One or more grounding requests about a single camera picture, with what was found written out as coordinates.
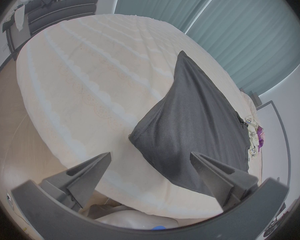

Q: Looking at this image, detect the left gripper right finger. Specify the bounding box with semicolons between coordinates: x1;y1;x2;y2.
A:
189;151;260;208

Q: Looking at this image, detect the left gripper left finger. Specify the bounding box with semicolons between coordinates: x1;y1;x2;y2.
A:
41;152;112;211

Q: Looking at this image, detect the bed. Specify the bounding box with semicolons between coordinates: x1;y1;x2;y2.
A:
15;13;292;221

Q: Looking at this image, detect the white printed garment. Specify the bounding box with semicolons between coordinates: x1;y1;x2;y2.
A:
244;115;261;160

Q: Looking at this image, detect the purple garment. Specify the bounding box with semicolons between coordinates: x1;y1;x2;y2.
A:
256;125;265;147

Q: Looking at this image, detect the black T-shirt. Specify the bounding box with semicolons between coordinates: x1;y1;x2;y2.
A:
128;50;250;197

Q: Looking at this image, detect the blue-green curtain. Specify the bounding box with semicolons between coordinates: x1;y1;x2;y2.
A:
184;0;300;96
114;0;224;36

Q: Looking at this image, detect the black cabinet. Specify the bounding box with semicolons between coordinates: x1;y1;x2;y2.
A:
2;0;98;61

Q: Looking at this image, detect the white cloth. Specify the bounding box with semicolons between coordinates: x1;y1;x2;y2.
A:
14;7;25;32

